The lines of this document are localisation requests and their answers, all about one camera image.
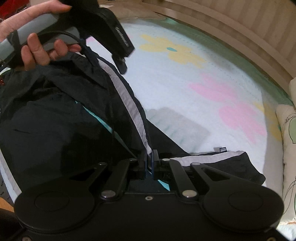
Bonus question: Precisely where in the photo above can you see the black track pants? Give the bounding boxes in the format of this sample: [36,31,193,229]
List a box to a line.
[0,45,266,195]

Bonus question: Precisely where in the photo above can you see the cream leaf print pillow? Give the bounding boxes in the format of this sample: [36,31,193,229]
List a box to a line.
[276,79,296,224]

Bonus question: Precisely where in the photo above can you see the person's left hand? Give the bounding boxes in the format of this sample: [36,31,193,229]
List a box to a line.
[1,1,81,71]

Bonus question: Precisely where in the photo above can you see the beige striped headboard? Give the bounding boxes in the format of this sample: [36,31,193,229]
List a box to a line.
[97,0,296,93]

